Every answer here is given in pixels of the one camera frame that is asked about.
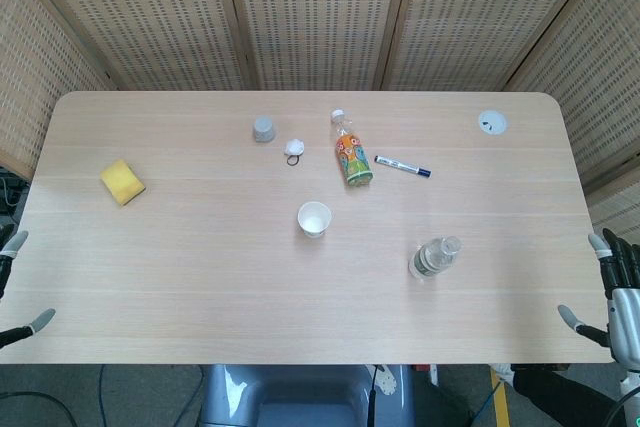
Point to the woven folding screen panel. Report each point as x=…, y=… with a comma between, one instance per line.
x=320, y=12
x=600, y=97
x=475, y=12
x=150, y=12
x=30, y=72

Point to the orange label drink bottle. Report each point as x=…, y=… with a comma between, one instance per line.
x=352, y=157

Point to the black bulky object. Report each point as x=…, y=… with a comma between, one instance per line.
x=560, y=397

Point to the white flower print paper cup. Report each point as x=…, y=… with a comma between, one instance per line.
x=314, y=219

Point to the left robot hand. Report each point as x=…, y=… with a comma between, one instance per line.
x=15, y=244

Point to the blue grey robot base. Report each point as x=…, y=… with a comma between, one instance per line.
x=300, y=392

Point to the transparent plastic water bottle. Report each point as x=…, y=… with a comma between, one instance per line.
x=430, y=259

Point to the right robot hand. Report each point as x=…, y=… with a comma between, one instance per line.
x=625, y=312

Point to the small grey upturned cup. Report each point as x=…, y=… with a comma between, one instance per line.
x=264, y=129

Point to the yellow sponge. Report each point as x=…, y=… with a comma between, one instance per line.
x=121, y=182

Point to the white blue marker pen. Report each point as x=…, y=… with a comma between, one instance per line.
x=400, y=164

